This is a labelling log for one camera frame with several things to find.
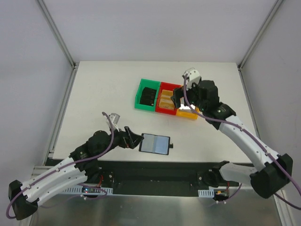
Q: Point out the left aluminium table rail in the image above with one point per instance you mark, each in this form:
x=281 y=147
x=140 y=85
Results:
x=60 y=115

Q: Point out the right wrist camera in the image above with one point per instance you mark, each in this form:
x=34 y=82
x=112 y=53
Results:
x=192 y=76

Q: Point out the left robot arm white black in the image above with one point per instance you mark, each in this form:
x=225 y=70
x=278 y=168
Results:
x=80 y=167

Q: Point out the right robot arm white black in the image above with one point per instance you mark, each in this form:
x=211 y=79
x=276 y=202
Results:
x=270 y=171

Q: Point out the white cable duct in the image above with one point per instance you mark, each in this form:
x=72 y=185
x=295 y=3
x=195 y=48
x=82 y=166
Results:
x=206 y=193
x=88 y=190

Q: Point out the aluminium frame post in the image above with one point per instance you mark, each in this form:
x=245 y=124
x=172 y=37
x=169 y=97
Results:
x=55 y=31
x=266 y=23

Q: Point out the green plastic bin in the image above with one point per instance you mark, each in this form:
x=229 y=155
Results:
x=150 y=84

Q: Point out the right aluminium frame post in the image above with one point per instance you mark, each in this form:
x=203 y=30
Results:
x=266 y=23

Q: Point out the yellow plastic bin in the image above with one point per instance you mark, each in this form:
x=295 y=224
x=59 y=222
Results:
x=190 y=115

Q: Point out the red plastic bin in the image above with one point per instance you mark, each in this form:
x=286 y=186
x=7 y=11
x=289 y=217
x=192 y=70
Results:
x=166 y=86

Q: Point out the right white cable duct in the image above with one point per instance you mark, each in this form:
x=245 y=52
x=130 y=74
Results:
x=206 y=193

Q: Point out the white cards in yellow bin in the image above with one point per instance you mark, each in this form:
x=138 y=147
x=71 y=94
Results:
x=185 y=108

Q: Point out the gold cards in red bin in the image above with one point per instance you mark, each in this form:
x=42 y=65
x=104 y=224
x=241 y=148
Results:
x=165 y=101

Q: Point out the left white cable duct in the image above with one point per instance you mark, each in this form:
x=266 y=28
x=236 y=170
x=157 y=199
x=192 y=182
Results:
x=88 y=190

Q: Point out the black leather card holder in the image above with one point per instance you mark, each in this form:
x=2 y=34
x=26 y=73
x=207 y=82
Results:
x=155 y=144

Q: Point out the black cards in green bin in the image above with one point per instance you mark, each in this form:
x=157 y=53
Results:
x=148 y=96

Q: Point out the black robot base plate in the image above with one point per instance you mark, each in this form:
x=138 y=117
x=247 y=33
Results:
x=182 y=179

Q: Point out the left aluminium frame post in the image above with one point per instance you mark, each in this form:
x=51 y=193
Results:
x=55 y=31

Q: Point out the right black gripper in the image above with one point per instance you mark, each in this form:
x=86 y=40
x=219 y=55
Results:
x=187 y=94

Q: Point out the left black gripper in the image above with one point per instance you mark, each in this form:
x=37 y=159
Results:
x=127 y=138

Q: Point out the aluminium table rail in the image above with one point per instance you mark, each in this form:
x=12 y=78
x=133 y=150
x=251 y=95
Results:
x=249 y=104
x=60 y=115

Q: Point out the right aluminium table rail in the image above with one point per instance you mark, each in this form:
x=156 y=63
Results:
x=249 y=104

